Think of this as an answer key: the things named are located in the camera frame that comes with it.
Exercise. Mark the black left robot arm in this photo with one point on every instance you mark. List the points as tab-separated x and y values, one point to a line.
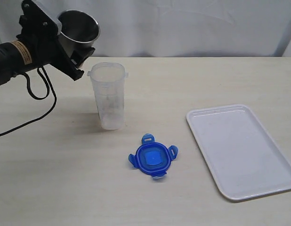
16	57

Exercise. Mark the clear plastic tall container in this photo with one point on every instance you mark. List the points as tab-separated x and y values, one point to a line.
108	80

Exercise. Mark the white rectangular tray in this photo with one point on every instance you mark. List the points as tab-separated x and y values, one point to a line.
243	159

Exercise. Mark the white backdrop curtain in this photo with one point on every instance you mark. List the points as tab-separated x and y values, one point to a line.
186	28

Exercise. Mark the stainless steel cup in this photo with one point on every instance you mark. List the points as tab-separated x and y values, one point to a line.
79	30

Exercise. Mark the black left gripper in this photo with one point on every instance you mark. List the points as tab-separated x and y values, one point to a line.
39	32

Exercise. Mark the blue container lid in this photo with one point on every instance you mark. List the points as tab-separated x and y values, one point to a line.
153	158

